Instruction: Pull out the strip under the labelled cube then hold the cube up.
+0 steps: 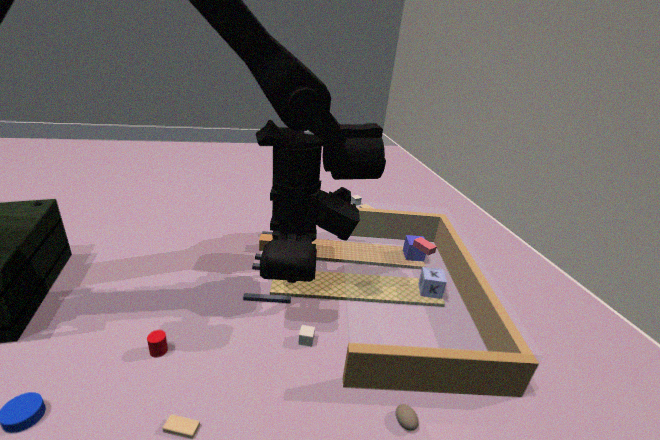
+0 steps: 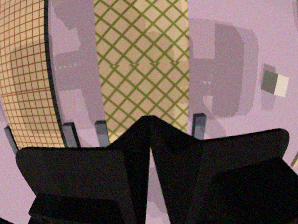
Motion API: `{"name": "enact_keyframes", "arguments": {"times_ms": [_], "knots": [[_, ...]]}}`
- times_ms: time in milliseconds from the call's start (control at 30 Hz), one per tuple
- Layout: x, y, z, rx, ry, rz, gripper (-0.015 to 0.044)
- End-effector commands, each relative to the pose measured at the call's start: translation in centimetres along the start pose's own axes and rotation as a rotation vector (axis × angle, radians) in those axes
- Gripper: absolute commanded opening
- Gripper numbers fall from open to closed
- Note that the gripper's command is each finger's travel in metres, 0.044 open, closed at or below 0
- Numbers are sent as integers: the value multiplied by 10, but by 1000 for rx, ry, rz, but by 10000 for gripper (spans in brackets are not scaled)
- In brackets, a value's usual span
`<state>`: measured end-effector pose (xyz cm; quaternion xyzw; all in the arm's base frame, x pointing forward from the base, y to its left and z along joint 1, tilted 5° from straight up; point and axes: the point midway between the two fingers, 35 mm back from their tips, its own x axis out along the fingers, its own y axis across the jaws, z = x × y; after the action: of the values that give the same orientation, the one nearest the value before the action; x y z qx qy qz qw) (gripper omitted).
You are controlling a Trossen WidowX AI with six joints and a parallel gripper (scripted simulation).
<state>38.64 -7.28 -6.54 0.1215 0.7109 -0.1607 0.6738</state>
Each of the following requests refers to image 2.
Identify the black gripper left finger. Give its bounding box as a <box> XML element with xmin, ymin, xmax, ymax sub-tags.
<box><xmin>16</xmin><ymin>116</ymin><xmax>150</xmax><ymax>224</ymax></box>

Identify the tan flat rectangular block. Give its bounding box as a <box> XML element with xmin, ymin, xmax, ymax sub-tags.
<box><xmin>291</xmin><ymin>152</ymin><xmax>298</xmax><ymax>168</ymax></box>

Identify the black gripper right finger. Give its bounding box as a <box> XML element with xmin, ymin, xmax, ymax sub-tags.
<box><xmin>148</xmin><ymin>116</ymin><xmax>290</xmax><ymax>224</ymax></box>

